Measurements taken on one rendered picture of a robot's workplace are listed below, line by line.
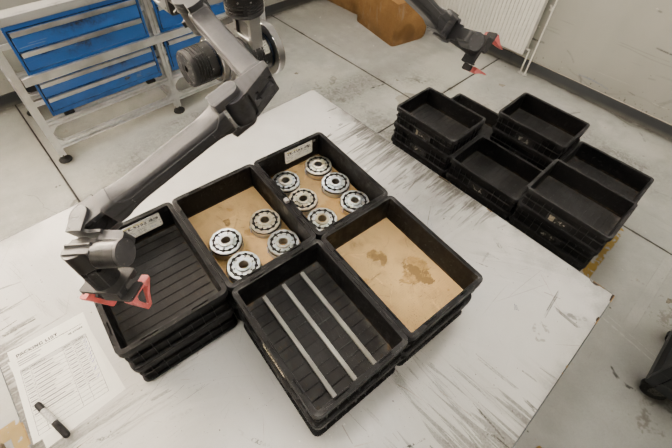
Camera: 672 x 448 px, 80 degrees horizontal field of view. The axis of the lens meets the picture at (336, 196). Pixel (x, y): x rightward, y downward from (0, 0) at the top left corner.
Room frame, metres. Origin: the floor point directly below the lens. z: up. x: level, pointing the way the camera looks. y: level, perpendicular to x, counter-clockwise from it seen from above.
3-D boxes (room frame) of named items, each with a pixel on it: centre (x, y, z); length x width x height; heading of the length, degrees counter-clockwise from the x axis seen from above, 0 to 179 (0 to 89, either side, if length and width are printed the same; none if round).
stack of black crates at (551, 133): (1.83, -1.12, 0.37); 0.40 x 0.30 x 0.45; 45
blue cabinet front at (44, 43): (2.18, 1.51, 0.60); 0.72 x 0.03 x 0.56; 135
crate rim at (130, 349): (0.57, 0.52, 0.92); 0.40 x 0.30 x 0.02; 40
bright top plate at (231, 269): (0.64, 0.27, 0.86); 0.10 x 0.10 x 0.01
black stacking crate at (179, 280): (0.57, 0.52, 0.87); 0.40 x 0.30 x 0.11; 40
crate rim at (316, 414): (0.46, 0.03, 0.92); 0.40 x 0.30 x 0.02; 40
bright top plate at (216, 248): (0.72, 0.34, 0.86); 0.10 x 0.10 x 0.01
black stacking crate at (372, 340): (0.46, 0.03, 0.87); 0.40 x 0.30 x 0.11; 40
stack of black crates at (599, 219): (1.26, -1.12, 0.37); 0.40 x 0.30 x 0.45; 45
